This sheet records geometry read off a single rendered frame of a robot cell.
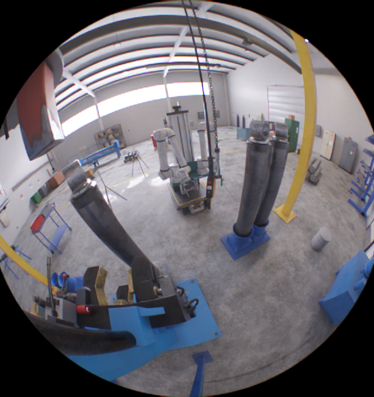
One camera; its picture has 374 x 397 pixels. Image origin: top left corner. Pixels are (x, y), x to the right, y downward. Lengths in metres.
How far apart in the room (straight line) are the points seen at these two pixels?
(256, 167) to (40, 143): 1.18
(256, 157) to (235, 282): 1.46
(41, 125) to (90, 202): 0.52
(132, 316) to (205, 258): 1.46
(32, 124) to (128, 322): 0.71
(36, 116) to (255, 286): 2.11
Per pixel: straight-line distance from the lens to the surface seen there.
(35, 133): 0.43
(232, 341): 1.78
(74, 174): 0.76
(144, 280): 0.79
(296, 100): 11.16
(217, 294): 1.71
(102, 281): 1.05
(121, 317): 0.62
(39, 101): 0.44
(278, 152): 1.28
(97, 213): 0.81
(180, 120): 2.02
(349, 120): 10.22
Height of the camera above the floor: 1.69
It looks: 38 degrees down
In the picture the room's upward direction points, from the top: 10 degrees counter-clockwise
